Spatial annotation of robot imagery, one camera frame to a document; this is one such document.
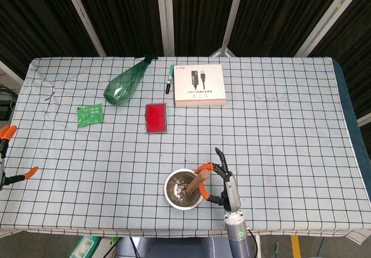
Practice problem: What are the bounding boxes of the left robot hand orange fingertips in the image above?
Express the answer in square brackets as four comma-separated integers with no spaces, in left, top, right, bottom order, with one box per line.
[0,125,39,191]

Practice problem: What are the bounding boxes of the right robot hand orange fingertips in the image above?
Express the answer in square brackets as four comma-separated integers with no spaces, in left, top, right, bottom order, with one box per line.
[194,147,242,212]

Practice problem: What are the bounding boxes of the wooden rolling pin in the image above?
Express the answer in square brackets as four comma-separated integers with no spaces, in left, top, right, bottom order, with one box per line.
[186,169,210,194]

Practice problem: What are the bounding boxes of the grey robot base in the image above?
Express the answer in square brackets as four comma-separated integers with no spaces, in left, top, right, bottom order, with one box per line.
[115,236,232,258]

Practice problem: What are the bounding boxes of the stainless steel bowl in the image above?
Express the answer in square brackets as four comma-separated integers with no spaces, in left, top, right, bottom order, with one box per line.
[163,168,203,211]

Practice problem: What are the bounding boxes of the crushed dark and white granules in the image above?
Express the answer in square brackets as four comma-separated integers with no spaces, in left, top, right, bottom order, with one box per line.
[172,176,195,204]

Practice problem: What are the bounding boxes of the light blue checked tablecloth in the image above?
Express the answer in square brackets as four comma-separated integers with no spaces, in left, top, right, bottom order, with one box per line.
[0,56,358,239]

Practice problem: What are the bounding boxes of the green foil packet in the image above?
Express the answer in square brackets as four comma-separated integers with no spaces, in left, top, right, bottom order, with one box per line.
[76,103,104,128]

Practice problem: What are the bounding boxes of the red ink pad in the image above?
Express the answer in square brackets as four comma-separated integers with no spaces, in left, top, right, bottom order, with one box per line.
[144,102,169,135]

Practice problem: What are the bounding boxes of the green transparent bottle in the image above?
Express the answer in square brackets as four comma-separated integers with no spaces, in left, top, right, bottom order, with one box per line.
[103,55,159,107]

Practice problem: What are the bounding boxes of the green and black marker pen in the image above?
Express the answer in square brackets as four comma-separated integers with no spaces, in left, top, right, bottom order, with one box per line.
[165,64,175,94]

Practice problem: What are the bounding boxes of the green and white box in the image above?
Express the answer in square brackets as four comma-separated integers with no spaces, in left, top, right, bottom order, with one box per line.
[68,235,103,258]

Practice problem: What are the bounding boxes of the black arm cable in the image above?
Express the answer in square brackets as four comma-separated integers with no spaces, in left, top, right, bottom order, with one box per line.
[246,228,260,258]

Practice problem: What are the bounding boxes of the white USB cable box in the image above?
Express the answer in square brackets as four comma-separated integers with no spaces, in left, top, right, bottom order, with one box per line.
[173,64,227,107]

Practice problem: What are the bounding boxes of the white metal frame post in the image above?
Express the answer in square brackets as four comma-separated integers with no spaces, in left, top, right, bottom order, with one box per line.
[293,0,366,58]
[60,0,107,57]
[209,0,248,58]
[155,0,175,57]

